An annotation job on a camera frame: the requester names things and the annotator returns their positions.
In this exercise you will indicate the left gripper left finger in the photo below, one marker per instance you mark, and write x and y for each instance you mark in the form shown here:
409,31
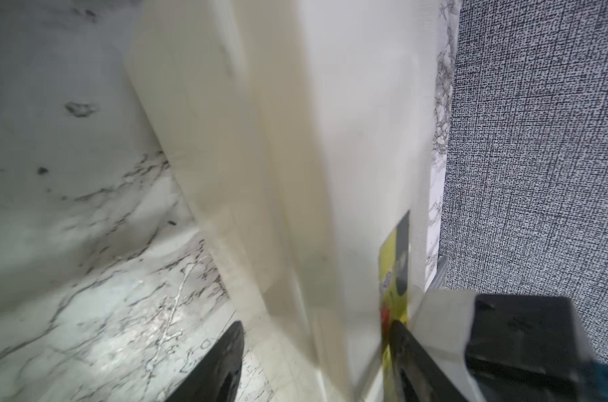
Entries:
217,376

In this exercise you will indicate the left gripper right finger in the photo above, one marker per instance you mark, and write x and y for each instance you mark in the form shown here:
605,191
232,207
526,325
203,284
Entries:
417,377

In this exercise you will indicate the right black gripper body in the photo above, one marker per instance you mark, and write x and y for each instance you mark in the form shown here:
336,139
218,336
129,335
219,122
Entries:
496,347

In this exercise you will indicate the white wrap dispenser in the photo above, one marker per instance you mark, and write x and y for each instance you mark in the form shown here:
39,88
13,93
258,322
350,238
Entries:
300,133

